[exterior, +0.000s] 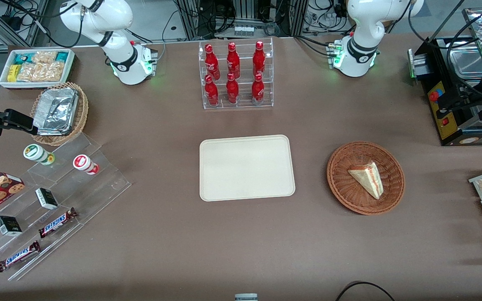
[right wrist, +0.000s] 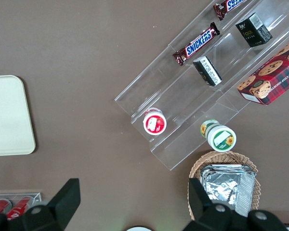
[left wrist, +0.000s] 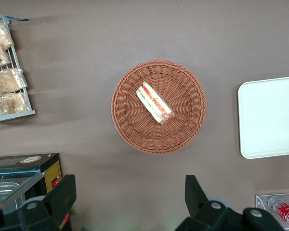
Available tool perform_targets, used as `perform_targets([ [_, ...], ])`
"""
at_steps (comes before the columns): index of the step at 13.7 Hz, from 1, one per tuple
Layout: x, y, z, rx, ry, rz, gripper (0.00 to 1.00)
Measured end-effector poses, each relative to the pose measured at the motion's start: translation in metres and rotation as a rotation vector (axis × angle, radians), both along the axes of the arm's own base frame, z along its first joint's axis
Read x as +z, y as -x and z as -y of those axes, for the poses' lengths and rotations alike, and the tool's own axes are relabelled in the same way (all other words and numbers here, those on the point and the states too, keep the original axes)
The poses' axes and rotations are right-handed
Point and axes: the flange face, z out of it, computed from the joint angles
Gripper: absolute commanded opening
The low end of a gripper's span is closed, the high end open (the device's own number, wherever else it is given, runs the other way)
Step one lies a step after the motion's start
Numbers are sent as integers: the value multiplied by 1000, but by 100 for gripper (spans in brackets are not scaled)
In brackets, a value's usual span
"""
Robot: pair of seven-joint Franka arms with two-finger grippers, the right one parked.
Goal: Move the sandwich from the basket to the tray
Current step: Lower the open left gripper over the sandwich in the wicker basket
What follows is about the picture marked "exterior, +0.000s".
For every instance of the triangle sandwich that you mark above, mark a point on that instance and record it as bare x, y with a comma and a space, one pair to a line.
366, 179

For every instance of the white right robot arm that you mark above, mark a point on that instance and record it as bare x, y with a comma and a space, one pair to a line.
117, 54

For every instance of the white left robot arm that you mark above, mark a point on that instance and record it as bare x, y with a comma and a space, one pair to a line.
360, 50

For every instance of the wicker basket with foil containers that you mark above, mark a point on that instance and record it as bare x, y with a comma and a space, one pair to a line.
83, 108

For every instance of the cream plastic tray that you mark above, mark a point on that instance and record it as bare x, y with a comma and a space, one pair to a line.
247, 167

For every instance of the brown round wicker basket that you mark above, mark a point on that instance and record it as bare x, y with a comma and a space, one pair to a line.
343, 184

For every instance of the green lid cup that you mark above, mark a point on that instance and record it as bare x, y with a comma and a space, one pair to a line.
36, 153

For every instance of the white rectangular snack bin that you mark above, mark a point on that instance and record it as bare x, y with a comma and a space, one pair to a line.
6, 81

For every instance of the yellow snack packet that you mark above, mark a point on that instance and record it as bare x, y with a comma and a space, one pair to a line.
12, 73

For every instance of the clear rice cracker bag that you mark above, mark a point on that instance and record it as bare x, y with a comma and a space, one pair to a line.
44, 57
40, 72

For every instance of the teal snack packet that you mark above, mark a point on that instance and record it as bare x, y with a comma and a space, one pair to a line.
20, 59
62, 57

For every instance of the red lid cup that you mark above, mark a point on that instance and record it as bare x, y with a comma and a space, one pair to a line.
84, 163

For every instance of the small black box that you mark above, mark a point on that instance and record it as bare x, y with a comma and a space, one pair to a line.
47, 198
8, 225

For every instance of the clear acrylic step shelf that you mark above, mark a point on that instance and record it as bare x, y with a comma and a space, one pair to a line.
98, 188

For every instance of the Snickers bar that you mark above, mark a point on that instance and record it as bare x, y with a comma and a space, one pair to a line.
57, 223
18, 256

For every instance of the red cola bottle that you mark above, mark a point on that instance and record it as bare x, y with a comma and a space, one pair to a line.
211, 62
259, 59
211, 93
257, 91
232, 90
233, 62

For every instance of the clear acrylic bottle rack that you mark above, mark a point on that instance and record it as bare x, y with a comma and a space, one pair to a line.
243, 90

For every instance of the white power strip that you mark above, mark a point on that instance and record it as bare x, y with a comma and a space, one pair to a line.
244, 30

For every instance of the small grey white object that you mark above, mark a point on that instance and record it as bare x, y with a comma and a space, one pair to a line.
246, 297

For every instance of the black machine with red button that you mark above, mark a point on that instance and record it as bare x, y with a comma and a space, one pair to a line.
446, 108

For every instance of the black diagonal pole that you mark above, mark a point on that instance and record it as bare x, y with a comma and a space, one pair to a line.
446, 21

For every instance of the steel pan inside machine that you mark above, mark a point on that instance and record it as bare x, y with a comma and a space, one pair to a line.
469, 62

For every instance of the aluminium frame rack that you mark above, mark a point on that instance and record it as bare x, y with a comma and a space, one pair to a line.
191, 19

